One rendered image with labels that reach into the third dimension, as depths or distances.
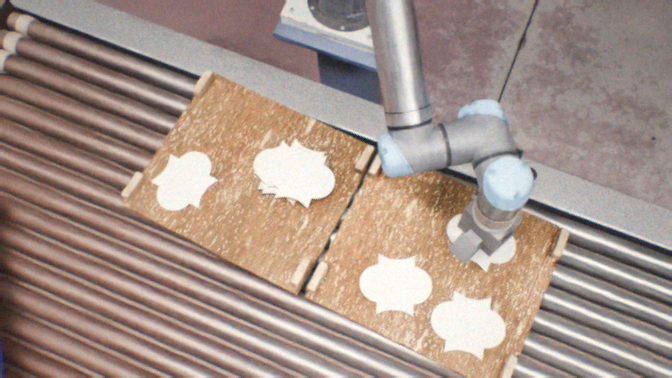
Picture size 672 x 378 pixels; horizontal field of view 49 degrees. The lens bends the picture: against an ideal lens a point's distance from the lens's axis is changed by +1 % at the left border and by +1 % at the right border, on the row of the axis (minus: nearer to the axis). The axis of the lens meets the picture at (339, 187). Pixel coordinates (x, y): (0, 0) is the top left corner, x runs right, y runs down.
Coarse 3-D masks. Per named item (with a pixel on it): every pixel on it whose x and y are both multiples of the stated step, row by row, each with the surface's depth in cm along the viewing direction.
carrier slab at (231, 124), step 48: (240, 96) 159; (192, 144) 155; (240, 144) 155; (288, 144) 154; (336, 144) 154; (144, 192) 151; (240, 192) 151; (336, 192) 150; (192, 240) 147; (240, 240) 147; (288, 240) 146; (288, 288) 143
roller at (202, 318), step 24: (0, 240) 151; (24, 240) 150; (72, 264) 148; (96, 264) 148; (120, 288) 146; (144, 288) 146; (168, 312) 144; (192, 312) 143; (216, 336) 143; (240, 336) 141; (264, 336) 142; (288, 360) 140; (312, 360) 139
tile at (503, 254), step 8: (456, 216) 146; (456, 224) 146; (448, 232) 145; (456, 232) 145; (512, 240) 144; (504, 248) 144; (512, 248) 144; (472, 256) 143; (480, 256) 143; (488, 256) 143; (496, 256) 143; (504, 256) 143; (512, 256) 143; (480, 264) 143; (488, 264) 142
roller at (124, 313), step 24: (0, 264) 148; (24, 264) 148; (48, 288) 147; (72, 288) 146; (96, 312) 145; (120, 312) 144; (144, 312) 144; (168, 336) 142; (192, 336) 142; (216, 360) 140; (240, 360) 140
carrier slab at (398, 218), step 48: (384, 192) 150; (432, 192) 149; (336, 240) 146; (384, 240) 146; (432, 240) 145; (528, 240) 145; (336, 288) 143; (432, 288) 142; (480, 288) 142; (528, 288) 141; (384, 336) 139; (432, 336) 139
